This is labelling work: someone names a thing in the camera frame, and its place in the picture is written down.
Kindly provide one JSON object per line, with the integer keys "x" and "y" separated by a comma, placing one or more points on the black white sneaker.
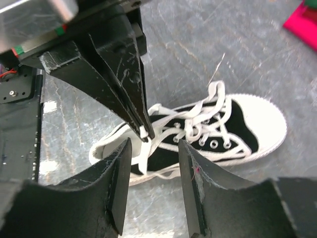
{"x": 263, "y": 118}

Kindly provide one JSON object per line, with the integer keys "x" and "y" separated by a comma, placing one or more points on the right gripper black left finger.
{"x": 90, "y": 204}

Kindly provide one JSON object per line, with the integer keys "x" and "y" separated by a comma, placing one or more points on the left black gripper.
{"x": 107, "y": 66}

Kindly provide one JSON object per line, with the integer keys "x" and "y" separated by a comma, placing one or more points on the pink folded t-shirt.
{"x": 303, "y": 23}

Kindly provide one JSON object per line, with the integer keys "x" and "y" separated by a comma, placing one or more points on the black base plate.
{"x": 21, "y": 111}

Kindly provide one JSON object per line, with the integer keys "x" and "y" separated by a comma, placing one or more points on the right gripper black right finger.
{"x": 219, "y": 204}

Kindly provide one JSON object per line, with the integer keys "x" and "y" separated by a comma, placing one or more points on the white shoelace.
{"x": 215, "y": 126}

